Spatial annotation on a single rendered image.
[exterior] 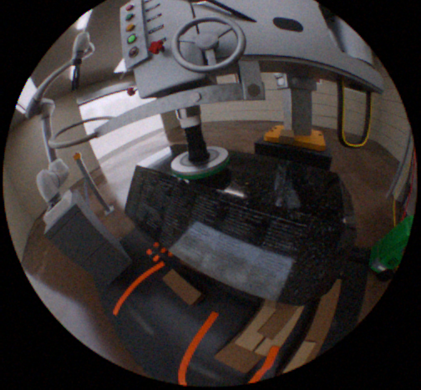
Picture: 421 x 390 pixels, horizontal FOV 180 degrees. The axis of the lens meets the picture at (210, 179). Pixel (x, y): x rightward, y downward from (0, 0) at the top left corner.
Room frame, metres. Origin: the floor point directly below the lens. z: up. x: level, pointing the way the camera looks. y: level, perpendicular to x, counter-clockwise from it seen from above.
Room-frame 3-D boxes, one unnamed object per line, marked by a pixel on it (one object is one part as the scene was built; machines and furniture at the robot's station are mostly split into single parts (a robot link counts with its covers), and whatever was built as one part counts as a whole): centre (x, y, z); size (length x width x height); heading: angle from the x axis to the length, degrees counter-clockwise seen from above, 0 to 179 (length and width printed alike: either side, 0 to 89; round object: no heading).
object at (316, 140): (0.89, -0.80, 0.76); 0.49 x 0.49 x 0.05; 43
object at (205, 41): (0.30, -0.06, 1.20); 0.15 x 0.10 x 0.15; 74
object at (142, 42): (0.36, 0.12, 1.38); 0.08 x 0.03 x 0.28; 74
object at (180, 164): (0.45, 0.02, 0.88); 0.21 x 0.21 x 0.01
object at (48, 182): (0.47, 1.20, 1.03); 0.18 x 0.16 x 0.22; 15
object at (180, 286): (0.22, 0.35, 0.07); 0.30 x 0.12 x 0.12; 45
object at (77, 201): (0.46, 1.20, 0.40); 0.50 x 0.50 x 0.80; 49
